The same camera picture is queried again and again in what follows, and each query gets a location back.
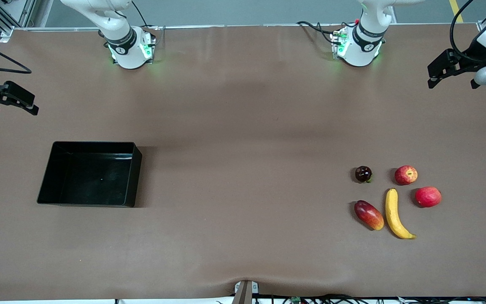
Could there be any black plastic box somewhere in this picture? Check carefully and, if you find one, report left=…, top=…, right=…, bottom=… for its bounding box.
left=37, top=141, right=143, bottom=208

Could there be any red yellow apple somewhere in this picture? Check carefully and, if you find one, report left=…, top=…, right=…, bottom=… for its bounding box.
left=394, top=165, right=418, bottom=186

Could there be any yellow banana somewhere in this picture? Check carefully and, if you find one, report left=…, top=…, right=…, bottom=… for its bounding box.
left=385, top=188, right=417, bottom=240

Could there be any deep red apple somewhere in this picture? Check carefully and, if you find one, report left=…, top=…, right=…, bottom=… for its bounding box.
left=415, top=186, right=442, bottom=208

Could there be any yellow floor tape strip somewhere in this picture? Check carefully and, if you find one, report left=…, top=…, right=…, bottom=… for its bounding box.
left=449, top=0, right=465, bottom=24

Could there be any red yellow mango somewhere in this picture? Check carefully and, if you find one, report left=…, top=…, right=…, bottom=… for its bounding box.
left=354, top=200, right=385, bottom=231

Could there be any brown table cover mat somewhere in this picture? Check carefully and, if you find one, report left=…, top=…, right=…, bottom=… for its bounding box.
left=0, top=23, right=486, bottom=301

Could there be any aluminium frame structure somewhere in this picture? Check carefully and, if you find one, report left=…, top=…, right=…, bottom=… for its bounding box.
left=0, top=0, right=37, bottom=43

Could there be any black left arm base cable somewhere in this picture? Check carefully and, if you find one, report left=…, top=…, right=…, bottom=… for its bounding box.
left=297, top=20, right=337, bottom=45

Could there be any black arm base cable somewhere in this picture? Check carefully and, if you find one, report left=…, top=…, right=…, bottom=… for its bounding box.
left=130, top=0, right=149, bottom=28
left=297, top=20, right=337, bottom=45

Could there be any black right arm base cable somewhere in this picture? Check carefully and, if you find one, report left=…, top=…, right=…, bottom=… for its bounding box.
left=130, top=0, right=149, bottom=28

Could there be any silver table edge rail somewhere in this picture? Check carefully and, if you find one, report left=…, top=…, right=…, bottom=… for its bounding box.
left=0, top=23, right=486, bottom=32

